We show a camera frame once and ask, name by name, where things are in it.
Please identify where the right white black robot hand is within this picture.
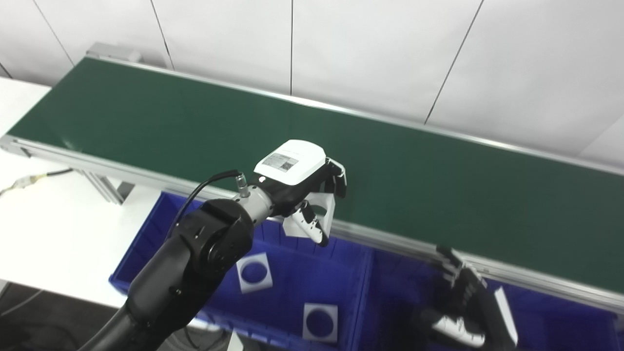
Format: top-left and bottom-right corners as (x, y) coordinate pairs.
(414, 246), (518, 351)

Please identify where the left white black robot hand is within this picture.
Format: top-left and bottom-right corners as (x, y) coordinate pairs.
(253, 139), (348, 247)

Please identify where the white square part with hole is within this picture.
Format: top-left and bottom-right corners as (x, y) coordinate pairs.
(302, 303), (338, 344)
(283, 192), (337, 239)
(236, 252), (273, 294)

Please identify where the blue plastic bin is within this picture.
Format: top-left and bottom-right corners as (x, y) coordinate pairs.
(351, 249), (620, 351)
(108, 191), (373, 351)

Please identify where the green conveyor belt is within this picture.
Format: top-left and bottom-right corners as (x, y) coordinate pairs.
(0, 55), (624, 312)

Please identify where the aluminium conveyor support leg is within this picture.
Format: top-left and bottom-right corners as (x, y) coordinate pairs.
(73, 168), (135, 205)

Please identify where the grey conveyor motor box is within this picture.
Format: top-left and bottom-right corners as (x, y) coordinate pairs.
(87, 42), (143, 63)

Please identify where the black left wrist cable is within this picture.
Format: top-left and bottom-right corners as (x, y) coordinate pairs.
(166, 169), (252, 239)

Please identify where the black cable with yellow connector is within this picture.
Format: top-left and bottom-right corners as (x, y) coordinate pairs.
(0, 168), (74, 195)

